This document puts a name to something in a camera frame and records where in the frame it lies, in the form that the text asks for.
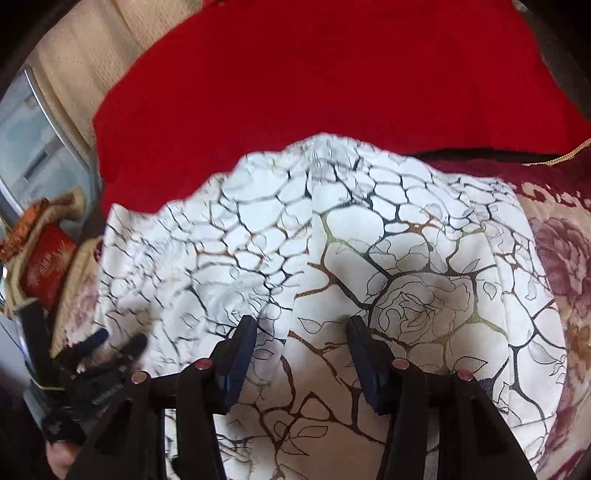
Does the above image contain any person's left forearm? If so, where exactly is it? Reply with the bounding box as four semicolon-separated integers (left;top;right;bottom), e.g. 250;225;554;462
46;440;81;480

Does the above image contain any red sofa cover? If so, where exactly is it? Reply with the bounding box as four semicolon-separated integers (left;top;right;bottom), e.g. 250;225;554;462
92;0;591;215

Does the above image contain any floral red beige blanket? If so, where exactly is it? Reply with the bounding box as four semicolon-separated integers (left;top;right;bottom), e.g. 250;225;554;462
48;148;591;480

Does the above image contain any beige dotted curtain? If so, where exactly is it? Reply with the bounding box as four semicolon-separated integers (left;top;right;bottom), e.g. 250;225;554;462
25;0;218;148

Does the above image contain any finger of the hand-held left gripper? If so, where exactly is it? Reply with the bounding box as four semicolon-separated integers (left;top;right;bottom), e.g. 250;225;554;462
68;328;110;367
107;334;149;367

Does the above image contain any beige jacket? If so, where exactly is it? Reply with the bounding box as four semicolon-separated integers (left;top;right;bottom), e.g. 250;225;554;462
7;191;90;305

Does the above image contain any white black-veined patterned coat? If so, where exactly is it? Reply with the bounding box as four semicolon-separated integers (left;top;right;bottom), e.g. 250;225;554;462
95;133;568;480

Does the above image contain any orange black patterned folded cloth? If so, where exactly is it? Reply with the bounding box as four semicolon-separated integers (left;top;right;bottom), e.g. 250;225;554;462
0;203;51;261

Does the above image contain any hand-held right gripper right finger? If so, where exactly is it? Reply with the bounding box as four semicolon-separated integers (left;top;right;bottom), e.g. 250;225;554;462
346;316;539;480

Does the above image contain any dark leather sofa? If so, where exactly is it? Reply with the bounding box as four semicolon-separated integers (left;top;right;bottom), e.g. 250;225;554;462
512;0;591;116

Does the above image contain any red cardboard box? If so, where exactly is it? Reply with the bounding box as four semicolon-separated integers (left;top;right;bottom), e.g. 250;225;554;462
23;225;77;298

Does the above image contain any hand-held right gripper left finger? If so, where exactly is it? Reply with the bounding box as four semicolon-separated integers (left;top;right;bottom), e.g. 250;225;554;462
67;315;258;480

